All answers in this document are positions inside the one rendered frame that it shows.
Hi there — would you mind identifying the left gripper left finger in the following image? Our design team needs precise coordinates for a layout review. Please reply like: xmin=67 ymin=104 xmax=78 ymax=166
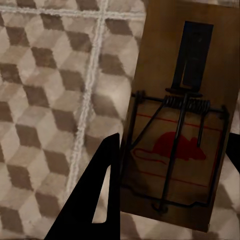
xmin=44 ymin=133 xmax=120 ymax=240

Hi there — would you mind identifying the mousetrap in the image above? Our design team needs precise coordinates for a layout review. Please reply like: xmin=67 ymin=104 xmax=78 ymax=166
xmin=119 ymin=0 xmax=240 ymax=233

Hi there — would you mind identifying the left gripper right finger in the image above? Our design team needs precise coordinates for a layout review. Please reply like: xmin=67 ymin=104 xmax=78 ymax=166
xmin=226 ymin=133 xmax=240 ymax=173

